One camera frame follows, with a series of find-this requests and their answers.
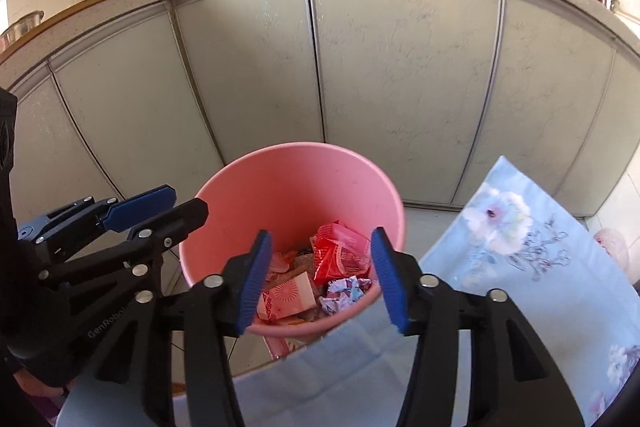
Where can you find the person's left hand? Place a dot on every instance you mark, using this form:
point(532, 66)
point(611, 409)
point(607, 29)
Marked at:
point(37, 384)

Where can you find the purple garment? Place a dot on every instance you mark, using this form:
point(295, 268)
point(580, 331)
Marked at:
point(55, 412)

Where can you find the grey cabinet door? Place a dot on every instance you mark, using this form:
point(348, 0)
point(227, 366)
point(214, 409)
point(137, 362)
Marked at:
point(405, 82)
point(55, 142)
point(245, 67)
point(540, 107)
point(135, 107)

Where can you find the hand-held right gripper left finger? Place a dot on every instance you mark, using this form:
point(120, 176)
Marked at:
point(255, 282)

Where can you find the white blue paper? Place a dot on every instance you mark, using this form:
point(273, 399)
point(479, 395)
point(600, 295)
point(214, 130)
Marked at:
point(345, 294)

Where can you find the pink paper packet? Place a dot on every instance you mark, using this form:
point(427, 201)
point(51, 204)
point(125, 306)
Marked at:
point(287, 297)

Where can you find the red snack packet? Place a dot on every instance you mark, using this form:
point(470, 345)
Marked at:
point(340, 252)

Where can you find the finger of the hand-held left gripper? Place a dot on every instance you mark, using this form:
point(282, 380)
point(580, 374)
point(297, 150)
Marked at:
point(175, 222)
point(140, 207)

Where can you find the white red candy wrapper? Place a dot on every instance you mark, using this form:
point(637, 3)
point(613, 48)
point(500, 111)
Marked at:
point(279, 264)

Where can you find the pink plastic bag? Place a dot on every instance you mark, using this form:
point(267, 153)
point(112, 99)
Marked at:
point(612, 252)

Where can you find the blue floral tablecloth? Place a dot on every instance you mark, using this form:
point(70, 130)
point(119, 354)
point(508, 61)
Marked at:
point(500, 297)

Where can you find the pink plastic bin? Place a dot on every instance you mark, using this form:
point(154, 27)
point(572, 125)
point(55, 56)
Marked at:
point(300, 187)

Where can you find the red patterned box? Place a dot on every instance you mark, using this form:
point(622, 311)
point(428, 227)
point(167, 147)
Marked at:
point(280, 347)

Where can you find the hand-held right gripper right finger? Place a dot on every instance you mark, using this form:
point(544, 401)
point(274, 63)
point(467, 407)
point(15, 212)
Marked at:
point(390, 282)

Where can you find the steel cup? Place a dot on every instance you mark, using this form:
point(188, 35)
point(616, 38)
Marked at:
point(607, 1)

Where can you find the steel bowl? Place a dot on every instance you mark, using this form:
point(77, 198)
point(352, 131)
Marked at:
point(20, 29)

